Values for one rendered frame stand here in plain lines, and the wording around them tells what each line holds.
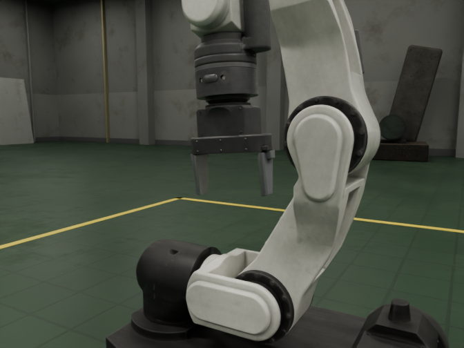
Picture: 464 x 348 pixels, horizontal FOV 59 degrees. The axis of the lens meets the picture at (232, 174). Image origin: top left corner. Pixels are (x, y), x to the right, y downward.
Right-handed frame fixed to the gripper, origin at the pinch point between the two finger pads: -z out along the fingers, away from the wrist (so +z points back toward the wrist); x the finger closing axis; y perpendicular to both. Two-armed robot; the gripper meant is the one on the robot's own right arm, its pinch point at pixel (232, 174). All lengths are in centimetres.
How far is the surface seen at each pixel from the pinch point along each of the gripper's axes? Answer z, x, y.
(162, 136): 17, -612, 750
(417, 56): 118, -34, 687
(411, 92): 62, -43, 687
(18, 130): 54, -946, 598
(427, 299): -56, 18, 106
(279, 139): -4, -294, 723
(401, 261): -55, 4, 144
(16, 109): 106, -950, 603
